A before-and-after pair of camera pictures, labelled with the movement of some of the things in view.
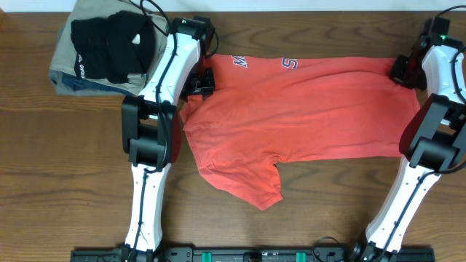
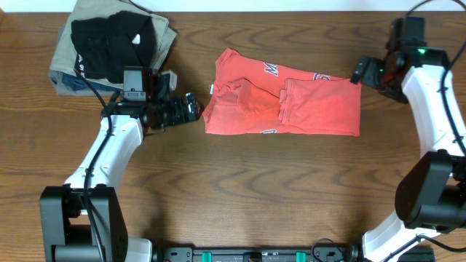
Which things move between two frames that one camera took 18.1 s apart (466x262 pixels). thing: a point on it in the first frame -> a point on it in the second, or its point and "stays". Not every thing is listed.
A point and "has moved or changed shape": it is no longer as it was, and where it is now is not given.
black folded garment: [113, 46] stays
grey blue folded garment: [66, 84] stays
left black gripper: [200, 84] -> [186, 109]
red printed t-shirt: [264, 110] has moved or changed shape
